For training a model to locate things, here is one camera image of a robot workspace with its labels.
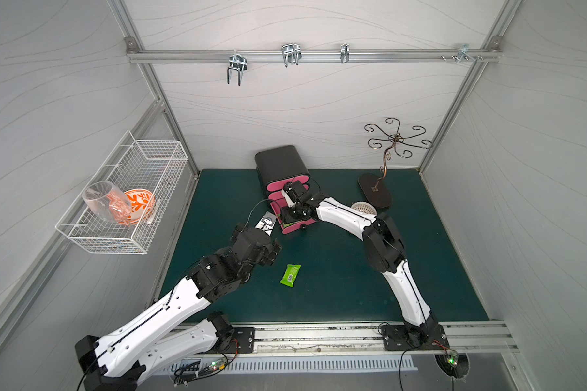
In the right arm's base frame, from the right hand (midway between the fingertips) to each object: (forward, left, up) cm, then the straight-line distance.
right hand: (284, 213), depth 97 cm
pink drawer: (+4, +4, +6) cm, 8 cm away
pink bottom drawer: (-6, -1, -2) cm, 6 cm away
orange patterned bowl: (-17, +37, +27) cm, 49 cm away
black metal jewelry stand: (+19, -40, -5) cm, 45 cm away
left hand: (-20, +4, +17) cm, 26 cm away
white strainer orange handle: (+7, -33, -4) cm, 34 cm away
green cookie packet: (-24, -4, -4) cm, 24 cm away
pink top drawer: (+6, +1, +10) cm, 12 cm away
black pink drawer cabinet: (+18, +4, +9) cm, 21 cm away
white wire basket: (0, +42, +25) cm, 49 cm away
